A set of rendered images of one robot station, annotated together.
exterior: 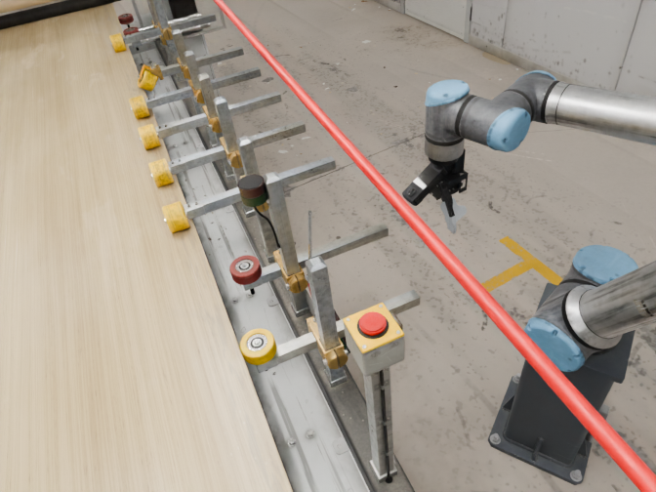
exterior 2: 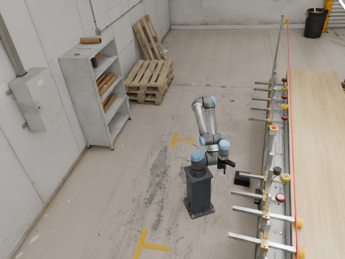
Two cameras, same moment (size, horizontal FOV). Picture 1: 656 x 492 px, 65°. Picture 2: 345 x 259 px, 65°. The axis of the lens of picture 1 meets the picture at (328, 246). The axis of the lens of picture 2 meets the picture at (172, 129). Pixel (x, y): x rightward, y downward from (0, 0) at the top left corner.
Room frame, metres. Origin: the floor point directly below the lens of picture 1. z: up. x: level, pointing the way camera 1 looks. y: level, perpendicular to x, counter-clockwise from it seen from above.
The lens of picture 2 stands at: (2.64, 0.45, 2.80)
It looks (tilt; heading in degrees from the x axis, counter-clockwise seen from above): 37 degrees down; 218
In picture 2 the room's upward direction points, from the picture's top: 5 degrees counter-clockwise
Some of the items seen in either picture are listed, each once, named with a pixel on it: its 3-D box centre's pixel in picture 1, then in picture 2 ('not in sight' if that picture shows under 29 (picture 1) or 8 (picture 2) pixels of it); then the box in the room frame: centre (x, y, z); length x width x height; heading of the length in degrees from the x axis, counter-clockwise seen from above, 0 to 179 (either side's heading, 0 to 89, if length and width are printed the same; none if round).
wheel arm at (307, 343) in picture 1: (339, 330); (262, 178); (0.77, 0.00, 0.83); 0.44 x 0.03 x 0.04; 107
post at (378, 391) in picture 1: (380, 421); (269, 150); (0.47, -0.05, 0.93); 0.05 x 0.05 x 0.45; 17
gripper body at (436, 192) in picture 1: (444, 172); (222, 162); (1.00, -0.31, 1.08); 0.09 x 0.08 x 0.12; 113
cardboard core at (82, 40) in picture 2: not in sight; (90, 40); (0.21, -2.83, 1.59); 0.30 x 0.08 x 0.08; 113
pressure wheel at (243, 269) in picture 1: (248, 278); (279, 200); (0.96, 0.22, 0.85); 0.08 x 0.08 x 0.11
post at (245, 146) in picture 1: (261, 208); (265, 214); (1.19, 0.18, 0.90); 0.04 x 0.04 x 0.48; 17
